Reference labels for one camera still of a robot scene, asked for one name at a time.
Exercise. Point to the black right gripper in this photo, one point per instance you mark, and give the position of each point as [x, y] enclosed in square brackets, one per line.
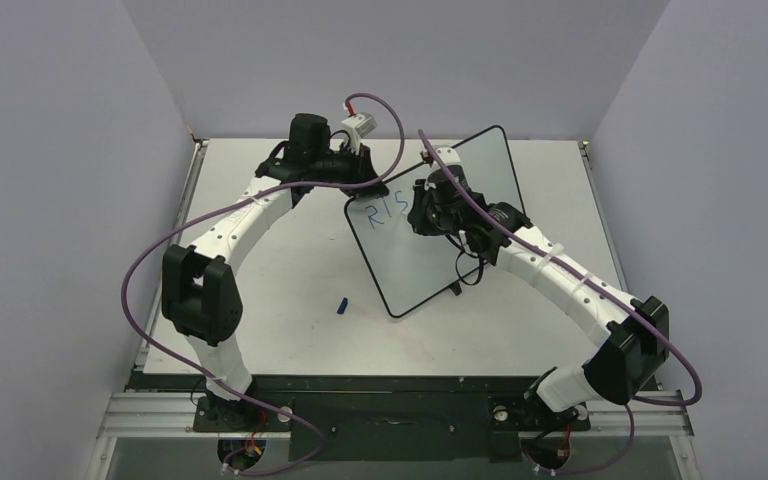
[421, 216]

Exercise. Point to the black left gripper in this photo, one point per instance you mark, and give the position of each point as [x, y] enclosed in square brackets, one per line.
[362, 166]

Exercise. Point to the white whiteboard black frame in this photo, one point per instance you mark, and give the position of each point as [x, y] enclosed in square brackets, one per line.
[409, 269]

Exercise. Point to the blue marker cap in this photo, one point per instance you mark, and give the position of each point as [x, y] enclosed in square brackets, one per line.
[342, 306]

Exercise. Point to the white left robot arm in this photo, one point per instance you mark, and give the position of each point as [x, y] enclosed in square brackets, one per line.
[199, 293]

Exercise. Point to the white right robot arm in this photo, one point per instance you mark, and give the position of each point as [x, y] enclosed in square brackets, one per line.
[627, 332]

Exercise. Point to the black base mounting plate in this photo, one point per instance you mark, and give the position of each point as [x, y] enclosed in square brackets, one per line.
[379, 418]

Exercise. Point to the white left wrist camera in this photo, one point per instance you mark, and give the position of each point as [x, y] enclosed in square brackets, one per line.
[358, 126]

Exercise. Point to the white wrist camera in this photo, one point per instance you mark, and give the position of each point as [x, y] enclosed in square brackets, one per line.
[443, 155]
[358, 126]

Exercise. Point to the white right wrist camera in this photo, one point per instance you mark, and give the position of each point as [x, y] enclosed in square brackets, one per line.
[443, 155]

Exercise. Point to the aluminium frame rail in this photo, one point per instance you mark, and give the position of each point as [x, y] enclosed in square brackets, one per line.
[173, 415]

